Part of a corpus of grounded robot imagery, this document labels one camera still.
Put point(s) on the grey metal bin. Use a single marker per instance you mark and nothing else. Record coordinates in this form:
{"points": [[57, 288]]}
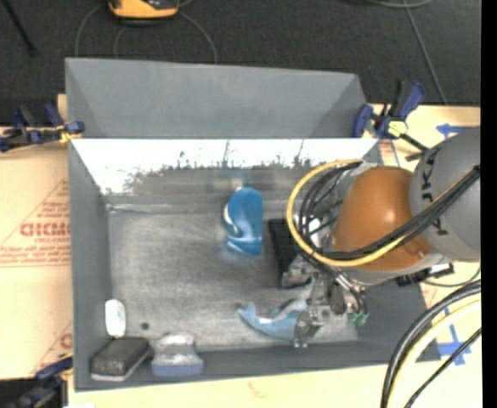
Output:
{"points": [[180, 270]]}

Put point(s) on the dark grey sponge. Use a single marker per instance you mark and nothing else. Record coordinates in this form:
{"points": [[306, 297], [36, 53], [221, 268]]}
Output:
{"points": [[118, 357]]}

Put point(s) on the light blue toy dolphin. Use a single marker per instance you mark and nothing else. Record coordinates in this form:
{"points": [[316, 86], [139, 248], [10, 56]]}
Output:
{"points": [[273, 325]]}

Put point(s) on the small white bottle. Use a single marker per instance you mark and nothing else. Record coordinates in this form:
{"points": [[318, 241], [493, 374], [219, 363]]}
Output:
{"points": [[115, 318]]}

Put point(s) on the brown cardboard board red print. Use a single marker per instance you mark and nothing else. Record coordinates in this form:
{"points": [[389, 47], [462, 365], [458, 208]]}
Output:
{"points": [[27, 211]]}

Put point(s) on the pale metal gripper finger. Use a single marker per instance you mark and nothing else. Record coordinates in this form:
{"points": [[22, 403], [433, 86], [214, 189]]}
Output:
{"points": [[302, 334], [315, 319]]}

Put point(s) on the blue plastic cup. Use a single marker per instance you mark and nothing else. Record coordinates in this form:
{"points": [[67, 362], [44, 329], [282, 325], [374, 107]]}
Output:
{"points": [[246, 223]]}

